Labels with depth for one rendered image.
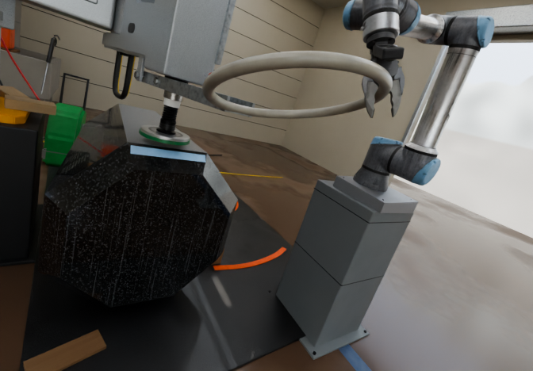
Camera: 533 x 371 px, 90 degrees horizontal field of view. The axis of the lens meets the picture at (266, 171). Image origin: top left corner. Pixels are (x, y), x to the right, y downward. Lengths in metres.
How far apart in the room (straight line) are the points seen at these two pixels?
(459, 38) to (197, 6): 1.07
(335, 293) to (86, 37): 6.09
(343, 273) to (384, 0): 1.17
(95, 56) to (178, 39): 5.42
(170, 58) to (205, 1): 0.26
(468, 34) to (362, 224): 0.91
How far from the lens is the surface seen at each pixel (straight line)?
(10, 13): 1.88
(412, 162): 1.43
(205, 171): 1.30
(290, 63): 0.53
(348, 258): 1.46
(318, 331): 1.71
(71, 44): 6.54
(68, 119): 3.21
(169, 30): 1.17
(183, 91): 1.09
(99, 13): 1.81
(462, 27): 1.47
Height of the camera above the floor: 1.19
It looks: 14 degrees down
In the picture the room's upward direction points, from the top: 17 degrees clockwise
